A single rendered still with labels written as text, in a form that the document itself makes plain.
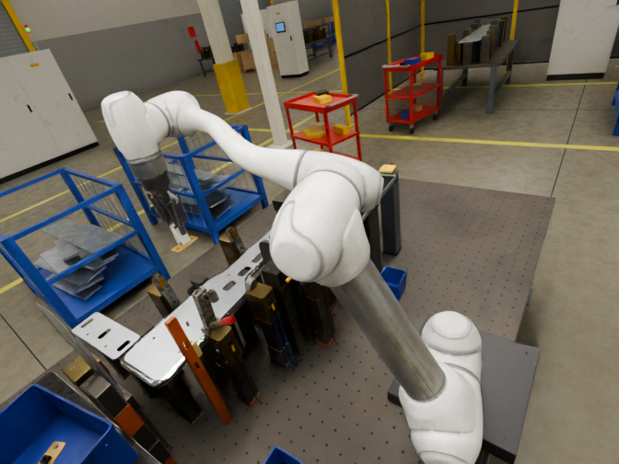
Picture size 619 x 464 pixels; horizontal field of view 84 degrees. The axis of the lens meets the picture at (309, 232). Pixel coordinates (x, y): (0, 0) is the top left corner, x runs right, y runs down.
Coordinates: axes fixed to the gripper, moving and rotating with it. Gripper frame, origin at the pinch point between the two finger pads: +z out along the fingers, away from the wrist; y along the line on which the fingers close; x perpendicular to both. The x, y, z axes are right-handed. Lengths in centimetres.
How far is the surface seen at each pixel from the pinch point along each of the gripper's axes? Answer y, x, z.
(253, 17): 264, -367, -50
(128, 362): 5.8, 30.2, 29.6
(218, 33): 526, -552, -35
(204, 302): -17.6, 11.6, 12.1
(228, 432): -19, 24, 60
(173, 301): 13.2, 6.4, 28.8
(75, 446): -8, 52, 26
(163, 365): -6.2, 25.9, 29.6
